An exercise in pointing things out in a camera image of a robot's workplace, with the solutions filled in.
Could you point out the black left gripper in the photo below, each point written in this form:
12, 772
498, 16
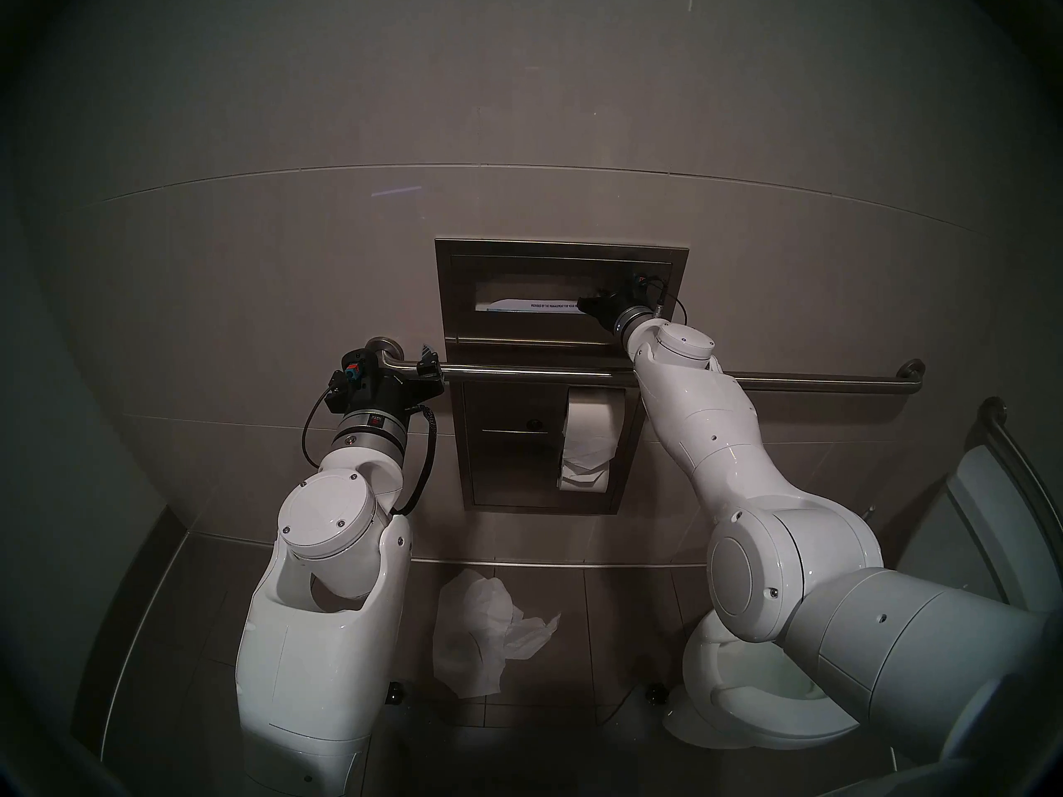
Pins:
390, 393

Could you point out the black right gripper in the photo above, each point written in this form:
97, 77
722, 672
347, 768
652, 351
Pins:
623, 310

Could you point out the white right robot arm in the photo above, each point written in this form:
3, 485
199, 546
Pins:
731, 438

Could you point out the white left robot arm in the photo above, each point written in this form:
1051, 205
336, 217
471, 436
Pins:
320, 679

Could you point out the white seat cover stack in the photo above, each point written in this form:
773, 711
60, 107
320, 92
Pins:
531, 307

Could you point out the white toilet paper roll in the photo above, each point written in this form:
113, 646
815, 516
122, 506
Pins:
590, 438

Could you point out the stainless steel recessed dispenser unit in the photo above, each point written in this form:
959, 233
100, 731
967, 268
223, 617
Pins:
498, 463

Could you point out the long steel grab bar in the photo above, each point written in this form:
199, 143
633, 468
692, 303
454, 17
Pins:
814, 380

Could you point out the crumpled white paper sheet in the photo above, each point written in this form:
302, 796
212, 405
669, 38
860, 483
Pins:
473, 638

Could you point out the black knob foot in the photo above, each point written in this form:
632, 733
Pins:
397, 694
656, 694

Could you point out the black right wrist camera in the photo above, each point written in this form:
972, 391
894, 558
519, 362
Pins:
644, 285

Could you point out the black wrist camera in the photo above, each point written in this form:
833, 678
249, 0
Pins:
644, 285
357, 368

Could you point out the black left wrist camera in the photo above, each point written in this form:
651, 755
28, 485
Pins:
357, 368

